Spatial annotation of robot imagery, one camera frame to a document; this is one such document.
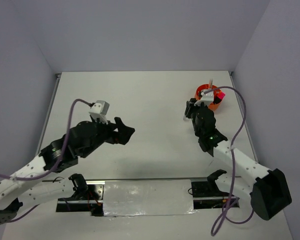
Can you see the pink and black highlighter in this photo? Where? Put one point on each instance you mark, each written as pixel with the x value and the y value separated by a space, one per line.
pixel 219 97

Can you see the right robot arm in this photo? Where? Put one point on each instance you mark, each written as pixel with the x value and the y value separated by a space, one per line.
pixel 266 190

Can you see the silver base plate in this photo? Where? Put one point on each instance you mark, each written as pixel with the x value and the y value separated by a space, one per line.
pixel 140 198

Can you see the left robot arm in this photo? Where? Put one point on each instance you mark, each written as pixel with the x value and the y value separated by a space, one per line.
pixel 36 183

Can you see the orange slim highlighter pen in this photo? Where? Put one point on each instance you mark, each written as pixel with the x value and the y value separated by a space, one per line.
pixel 211 83

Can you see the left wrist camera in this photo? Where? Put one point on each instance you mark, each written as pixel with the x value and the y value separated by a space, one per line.
pixel 98 111

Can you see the clear tube with blue cap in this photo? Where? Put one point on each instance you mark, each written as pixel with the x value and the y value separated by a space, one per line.
pixel 185 118

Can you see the aluminium table edge rail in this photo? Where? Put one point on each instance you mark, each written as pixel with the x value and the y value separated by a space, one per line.
pixel 47 116

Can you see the orange round organizer container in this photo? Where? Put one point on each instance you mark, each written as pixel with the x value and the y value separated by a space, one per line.
pixel 203 87

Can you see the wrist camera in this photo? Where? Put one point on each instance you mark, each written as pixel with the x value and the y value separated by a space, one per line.
pixel 207 97
pixel 98 111

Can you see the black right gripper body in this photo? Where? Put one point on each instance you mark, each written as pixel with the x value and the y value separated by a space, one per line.
pixel 191 113

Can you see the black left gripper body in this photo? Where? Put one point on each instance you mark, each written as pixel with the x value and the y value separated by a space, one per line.
pixel 103 132

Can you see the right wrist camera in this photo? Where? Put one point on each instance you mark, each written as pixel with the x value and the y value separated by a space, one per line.
pixel 207 97

